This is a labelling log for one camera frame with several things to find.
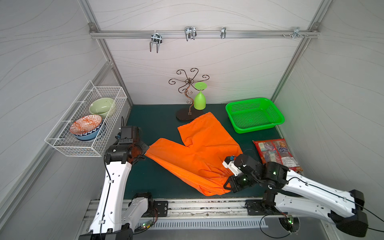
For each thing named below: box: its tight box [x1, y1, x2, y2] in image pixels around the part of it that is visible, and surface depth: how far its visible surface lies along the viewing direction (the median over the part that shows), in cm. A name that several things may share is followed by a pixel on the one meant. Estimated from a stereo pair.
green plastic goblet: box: [193, 81, 208, 111], surface depth 93 cm
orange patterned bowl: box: [69, 115, 102, 135], surface depth 64 cm
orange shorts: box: [146, 112, 243, 196], surface depth 95 cm
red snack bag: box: [252, 138, 304, 174], surface depth 92 cm
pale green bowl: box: [89, 97, 115, 118], surface depth 73 cm
